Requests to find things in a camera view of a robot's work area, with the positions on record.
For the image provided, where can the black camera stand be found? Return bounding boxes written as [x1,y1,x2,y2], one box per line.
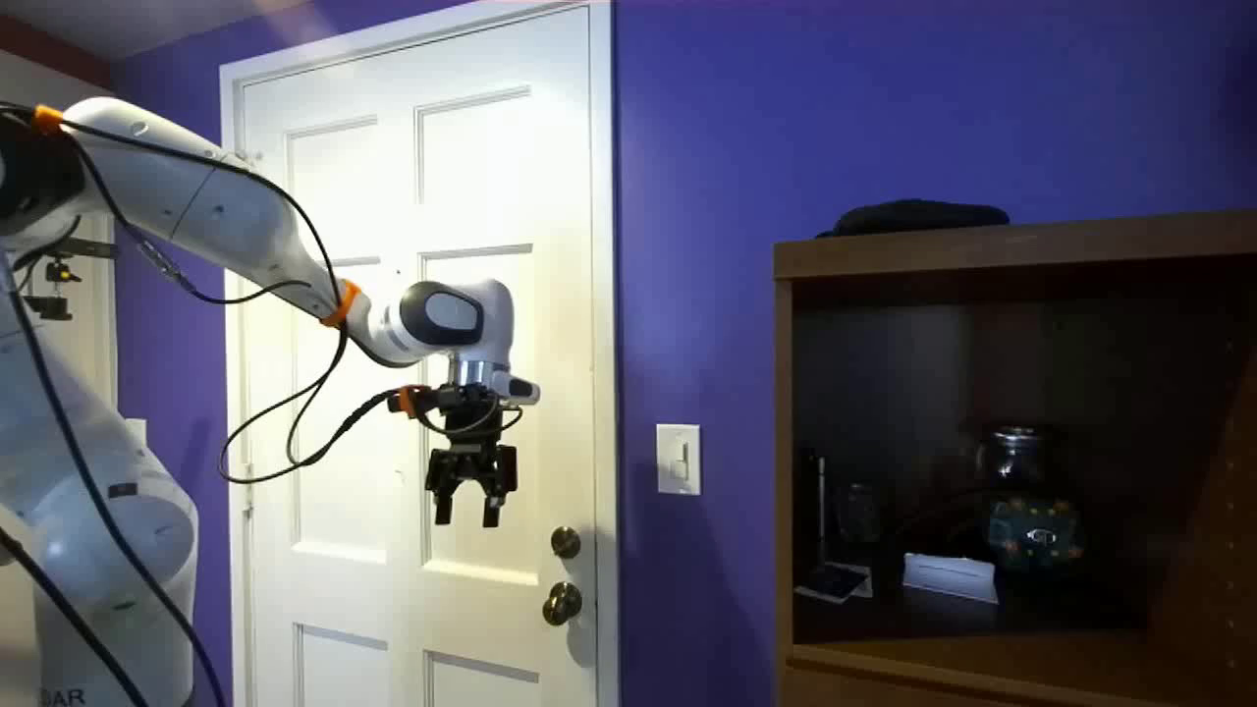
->
[0,232,121,326]

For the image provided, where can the glass jar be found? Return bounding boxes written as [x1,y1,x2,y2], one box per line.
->
[977,419,1088,584]

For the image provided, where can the dark flat box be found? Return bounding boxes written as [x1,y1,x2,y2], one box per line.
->
[793,559,880,606]

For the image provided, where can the white card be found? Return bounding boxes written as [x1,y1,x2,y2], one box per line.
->
[900,551,1001,609]

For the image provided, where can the white panelled door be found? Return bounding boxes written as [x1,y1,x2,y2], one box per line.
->
[216,0,622,707]

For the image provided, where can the brown wooden cabinet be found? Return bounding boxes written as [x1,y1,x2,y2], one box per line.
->
[769,210,1257,707]

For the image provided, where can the black head sock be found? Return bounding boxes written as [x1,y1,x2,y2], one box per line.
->
[823,196,1013,241]

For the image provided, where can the white closet door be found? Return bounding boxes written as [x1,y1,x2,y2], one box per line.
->
[37,210,126,423]

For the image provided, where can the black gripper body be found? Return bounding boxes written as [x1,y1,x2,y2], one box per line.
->
[426,385,523,469]

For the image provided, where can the white light switch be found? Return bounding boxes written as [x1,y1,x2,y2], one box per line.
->
[654,419,704,498]

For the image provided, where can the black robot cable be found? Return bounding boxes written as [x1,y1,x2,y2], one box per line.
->
[0,251,231,707]
[55,123,527,490]

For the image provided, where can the brass door knob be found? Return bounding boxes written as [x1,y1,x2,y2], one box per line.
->
[537,583,591,627]

